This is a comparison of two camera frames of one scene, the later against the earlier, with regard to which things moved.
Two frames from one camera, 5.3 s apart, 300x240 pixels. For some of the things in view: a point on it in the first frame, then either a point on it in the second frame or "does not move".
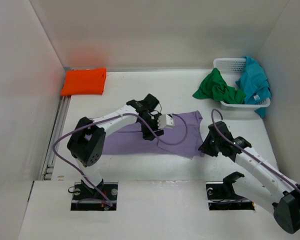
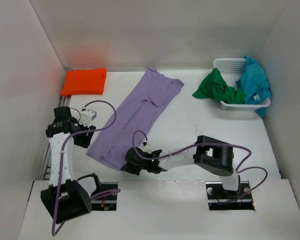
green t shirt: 214,86 does not move
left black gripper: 158,131 to 85,141
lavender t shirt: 129,139 to 138,109
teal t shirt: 255,84 does not move
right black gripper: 205,148 to 130,167
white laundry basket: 232,68 does not move
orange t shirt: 84,81 does not move
